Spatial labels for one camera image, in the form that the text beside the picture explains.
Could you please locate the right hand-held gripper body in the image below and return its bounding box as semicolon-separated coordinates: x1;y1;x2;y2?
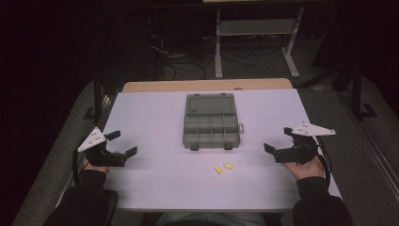
274;122;336;165

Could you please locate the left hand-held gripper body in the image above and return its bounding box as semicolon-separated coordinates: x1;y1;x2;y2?
77;126;128;168

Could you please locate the grey plastic compartment box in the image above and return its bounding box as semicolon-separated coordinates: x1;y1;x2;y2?
182;92;246;152

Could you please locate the person's left hand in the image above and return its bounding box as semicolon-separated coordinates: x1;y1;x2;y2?
82;150;120;174

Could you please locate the person's right hand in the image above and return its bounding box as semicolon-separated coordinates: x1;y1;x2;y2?
281;155;325;181

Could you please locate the black metal stand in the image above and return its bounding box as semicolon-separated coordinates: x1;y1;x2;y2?
82;70;111;121
332;59;378;121

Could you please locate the wooden table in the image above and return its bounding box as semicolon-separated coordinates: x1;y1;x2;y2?
121;77;294;94

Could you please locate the white metal stand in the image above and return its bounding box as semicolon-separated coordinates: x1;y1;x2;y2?
214;6;306;79

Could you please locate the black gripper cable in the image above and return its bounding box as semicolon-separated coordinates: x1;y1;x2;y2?
72;149;90;186
315;137;332;190

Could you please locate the tangle of floor cables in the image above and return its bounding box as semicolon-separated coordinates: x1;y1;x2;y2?
147;15;277;81

